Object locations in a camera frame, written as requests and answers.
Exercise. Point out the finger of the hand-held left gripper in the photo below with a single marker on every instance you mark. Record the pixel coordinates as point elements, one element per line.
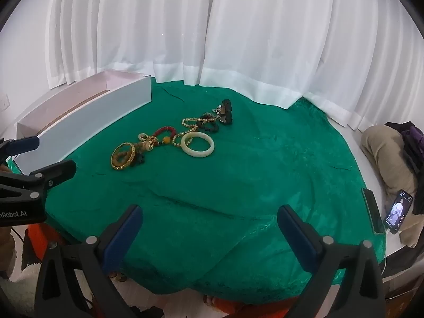
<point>20,144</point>
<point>49,173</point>

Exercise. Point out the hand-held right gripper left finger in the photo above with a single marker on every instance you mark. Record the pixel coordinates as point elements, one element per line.
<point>123,238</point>

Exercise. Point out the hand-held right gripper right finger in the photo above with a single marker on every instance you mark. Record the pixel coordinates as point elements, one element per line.
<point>298,238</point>

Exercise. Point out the long white box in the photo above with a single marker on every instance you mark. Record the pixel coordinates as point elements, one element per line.
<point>82,122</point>

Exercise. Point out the gold bangle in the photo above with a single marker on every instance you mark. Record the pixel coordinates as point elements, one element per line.
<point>113,159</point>

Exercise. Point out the white jade bangle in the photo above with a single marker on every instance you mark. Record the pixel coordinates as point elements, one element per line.
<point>198,153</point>

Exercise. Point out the silver pearl charm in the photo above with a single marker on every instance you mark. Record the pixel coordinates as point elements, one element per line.
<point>217,110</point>

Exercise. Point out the person's left forearm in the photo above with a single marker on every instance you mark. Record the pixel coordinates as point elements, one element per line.
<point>6,248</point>

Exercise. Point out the white fluffy blanket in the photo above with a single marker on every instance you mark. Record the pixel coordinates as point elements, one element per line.
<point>16,271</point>

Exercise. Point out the dark smartphone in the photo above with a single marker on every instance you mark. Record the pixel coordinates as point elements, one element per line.
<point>372,212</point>

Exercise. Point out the green patterned cloth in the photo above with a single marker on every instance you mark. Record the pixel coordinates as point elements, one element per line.
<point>232,188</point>

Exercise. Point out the orange cloth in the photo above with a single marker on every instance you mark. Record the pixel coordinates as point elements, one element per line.
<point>251,308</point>

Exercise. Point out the smartphone with lit screen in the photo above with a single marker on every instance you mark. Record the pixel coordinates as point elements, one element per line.
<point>397,212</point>

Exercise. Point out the white curtain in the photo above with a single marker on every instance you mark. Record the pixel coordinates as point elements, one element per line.
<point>198,23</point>

